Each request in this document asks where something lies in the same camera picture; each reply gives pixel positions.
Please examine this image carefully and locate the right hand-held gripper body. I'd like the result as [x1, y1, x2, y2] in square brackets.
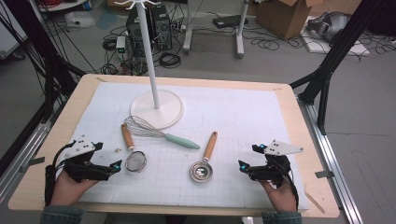
[248, 138, 305, 189]

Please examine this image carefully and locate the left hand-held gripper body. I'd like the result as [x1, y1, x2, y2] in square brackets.
[60, 134, 111, 184]

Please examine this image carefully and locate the wooden-handled mesh strainer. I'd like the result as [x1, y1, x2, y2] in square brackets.
[120, 122, 148, 173]

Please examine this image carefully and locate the wooden-handled steel ladle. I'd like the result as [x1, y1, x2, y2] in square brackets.
[189, 131, 219, 184]

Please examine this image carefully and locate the green-handled wire whisk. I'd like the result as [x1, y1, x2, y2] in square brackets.
[123, 115, 202, 150]

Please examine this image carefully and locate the white hook stand rack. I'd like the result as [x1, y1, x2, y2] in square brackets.
[114, 0, 185, 131]

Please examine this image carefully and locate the person's left hand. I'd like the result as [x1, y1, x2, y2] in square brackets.
[49, 169, 99, 207]

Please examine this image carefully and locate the person's right hand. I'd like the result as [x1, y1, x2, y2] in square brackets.
[260, 180, 298, 213]

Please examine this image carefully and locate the white grid mat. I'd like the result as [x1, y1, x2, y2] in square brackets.
[43, 81, 310, 211]

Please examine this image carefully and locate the grey metal clamp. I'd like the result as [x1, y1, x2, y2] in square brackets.
[19, 156, 46, 174]
[315, 170, 335, 179]

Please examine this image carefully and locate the thin wooden strip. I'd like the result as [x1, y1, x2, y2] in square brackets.
[304, 189, 326, 215]

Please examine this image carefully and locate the white power supply unit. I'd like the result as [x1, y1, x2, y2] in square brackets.
[115, 35, 127, 54]

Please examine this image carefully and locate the black flat device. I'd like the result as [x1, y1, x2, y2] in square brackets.
[212, 14, 249, 30]

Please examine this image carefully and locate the large open cardboard box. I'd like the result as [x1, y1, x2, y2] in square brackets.
[255, 0, 326, 41]

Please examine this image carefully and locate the black computer tower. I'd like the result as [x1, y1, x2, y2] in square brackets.
[125, 4, 173, 52]

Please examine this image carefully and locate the white foam board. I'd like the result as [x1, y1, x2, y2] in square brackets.
[301, 29, 372, 57]

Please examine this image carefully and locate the white wheeled cabinet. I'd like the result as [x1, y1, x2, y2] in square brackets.
[0, 6, 27, 60]

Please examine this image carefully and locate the white round table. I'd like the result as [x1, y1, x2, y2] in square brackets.
[38, 0, 88, 13]

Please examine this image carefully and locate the grey rounded device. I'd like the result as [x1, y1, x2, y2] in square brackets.
[306, 11, 351, 43]

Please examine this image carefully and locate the right hand-held gripper black cable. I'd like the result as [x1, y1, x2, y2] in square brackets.
[281, 161, 301, 211]

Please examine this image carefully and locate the hand-held gripper black cable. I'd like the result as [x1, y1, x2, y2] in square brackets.
[44, 140, 78, 207]
[281, 161, 301, 211]

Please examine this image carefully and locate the left hand-held gripper black cable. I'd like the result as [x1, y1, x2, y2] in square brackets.
[44, 140, 78, 207]

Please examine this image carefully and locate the aluminium rail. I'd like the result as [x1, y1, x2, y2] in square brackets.
[0, 102, 64, 203]
[297, 99, 363, 224]

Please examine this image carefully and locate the small black cable coil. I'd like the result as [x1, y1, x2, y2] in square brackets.
[102, 37, 118, 52]

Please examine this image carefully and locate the black floor cable tangle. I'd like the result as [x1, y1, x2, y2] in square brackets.
[248, 26, 309, 52]
[354, 32, 396, 62]

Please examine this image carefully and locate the large black cable coil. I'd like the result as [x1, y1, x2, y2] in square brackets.
[159, 51, 182, 69]

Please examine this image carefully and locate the black metal frame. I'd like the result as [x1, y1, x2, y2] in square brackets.
[0, 0, 87, 125]
[289, 0, 396, 136]

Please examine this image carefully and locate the white metal floor frame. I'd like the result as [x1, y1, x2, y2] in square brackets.
[182, 0, 250, 60]

